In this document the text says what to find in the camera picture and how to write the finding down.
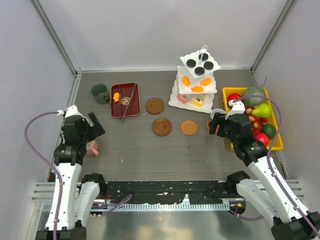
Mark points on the red dessert tray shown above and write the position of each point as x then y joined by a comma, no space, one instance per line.
125,90

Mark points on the green pear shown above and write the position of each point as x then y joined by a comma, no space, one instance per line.
262,111

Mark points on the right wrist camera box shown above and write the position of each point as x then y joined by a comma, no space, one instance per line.
237,107

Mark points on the orange fish cookies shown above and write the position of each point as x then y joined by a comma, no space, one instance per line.
185,81

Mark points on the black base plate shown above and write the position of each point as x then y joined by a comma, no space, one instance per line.
171,192

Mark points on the green lime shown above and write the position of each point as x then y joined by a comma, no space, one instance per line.
269,130

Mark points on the pink mug white inside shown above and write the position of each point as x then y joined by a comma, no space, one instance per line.
215,115

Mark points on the dark brown wooden saucer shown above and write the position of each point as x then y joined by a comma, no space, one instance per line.
162,126

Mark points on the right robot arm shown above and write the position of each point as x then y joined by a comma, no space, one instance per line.
288,217

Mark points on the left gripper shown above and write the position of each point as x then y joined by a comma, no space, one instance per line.
96,130

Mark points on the light wooden coaster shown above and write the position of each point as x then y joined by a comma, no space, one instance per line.
208,124
189,127

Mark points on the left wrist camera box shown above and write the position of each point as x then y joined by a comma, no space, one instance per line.
70,115

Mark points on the red cherries cluster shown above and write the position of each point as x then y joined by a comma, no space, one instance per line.
257,123

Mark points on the red pomegranate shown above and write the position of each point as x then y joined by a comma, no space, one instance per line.
262,137

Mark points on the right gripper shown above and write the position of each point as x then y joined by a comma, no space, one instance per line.
219,118

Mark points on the yellow fruit bin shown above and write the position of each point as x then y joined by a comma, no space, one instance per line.
226,91

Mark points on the white three-tier stand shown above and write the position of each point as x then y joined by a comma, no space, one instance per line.
178,88

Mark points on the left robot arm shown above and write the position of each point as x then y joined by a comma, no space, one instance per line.
72,202

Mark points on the black round cookies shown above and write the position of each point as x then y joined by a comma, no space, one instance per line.
199,67

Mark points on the green melon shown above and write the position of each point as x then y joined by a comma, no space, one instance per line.
253,94

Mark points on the metal serving tongs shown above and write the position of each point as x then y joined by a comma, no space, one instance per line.
123,116

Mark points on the red apple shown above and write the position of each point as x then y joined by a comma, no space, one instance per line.
233,96

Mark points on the dark green mug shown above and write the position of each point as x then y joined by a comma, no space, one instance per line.
100,93

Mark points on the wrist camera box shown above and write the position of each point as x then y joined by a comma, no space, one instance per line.
70,115
237,107

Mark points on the cream cake slice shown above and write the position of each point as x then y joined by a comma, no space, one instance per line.
203,96

